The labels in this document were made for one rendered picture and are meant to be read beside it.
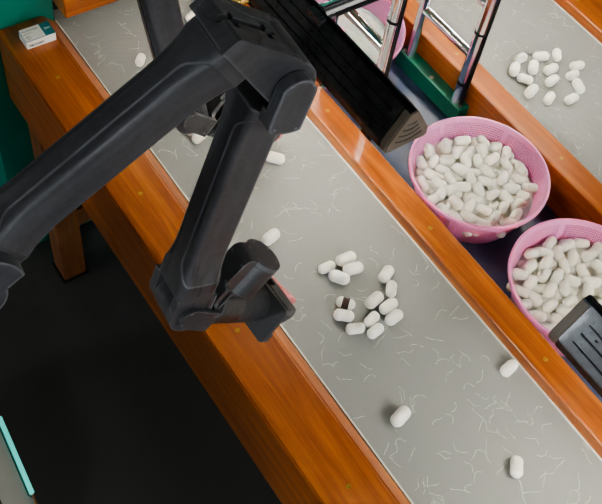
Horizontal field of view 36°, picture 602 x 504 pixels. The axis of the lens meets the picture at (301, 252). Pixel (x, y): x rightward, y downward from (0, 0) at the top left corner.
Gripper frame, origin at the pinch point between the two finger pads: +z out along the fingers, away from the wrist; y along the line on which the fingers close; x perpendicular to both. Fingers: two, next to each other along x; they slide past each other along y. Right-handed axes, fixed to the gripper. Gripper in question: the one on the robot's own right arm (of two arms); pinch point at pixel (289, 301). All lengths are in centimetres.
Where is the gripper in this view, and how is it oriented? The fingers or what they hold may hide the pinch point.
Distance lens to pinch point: 140.4
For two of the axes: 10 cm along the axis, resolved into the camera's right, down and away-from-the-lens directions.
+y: -5.7, -7.1, 4.1
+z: 5.5, 0.4, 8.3
